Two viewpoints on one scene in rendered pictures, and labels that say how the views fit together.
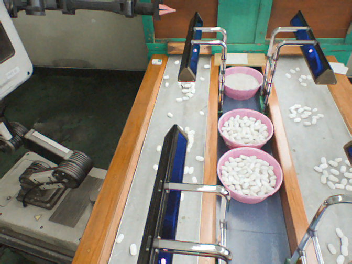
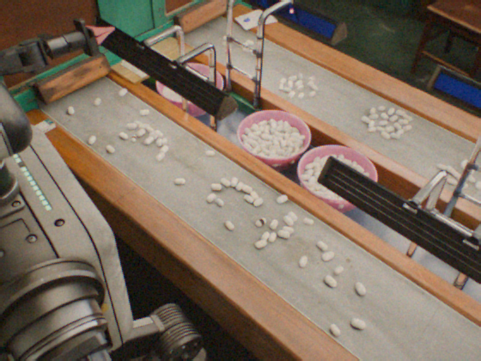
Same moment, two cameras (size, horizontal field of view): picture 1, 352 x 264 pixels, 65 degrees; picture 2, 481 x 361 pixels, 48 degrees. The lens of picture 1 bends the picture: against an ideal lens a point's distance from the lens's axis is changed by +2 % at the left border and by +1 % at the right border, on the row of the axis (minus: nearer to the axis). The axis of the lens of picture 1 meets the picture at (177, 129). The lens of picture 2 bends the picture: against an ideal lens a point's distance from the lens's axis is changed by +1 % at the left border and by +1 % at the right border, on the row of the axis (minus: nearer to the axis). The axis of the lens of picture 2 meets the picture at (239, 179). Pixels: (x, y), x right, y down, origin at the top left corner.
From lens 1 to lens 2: 1.09 m
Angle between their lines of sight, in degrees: 41
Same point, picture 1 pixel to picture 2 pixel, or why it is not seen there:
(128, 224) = (319, 314)
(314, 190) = (390, 149)
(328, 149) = (354, 107)
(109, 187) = (254, 304)
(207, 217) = (368, 239)
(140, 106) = (129, 198)
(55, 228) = not seen: outside the picture
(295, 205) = (399, 170)
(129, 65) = not seen: outside the picture
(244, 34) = (139, 20)
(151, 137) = (199, 222)
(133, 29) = not seen: outside the picture
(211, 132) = (255, 163)
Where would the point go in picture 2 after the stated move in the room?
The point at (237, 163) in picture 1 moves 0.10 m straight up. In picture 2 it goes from (313, 176) to (318, 155)
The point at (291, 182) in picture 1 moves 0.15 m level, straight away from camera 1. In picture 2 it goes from (374, 155) to (352, 129)
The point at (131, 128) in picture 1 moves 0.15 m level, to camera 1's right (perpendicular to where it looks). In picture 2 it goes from (167, 230) to (197, 200)
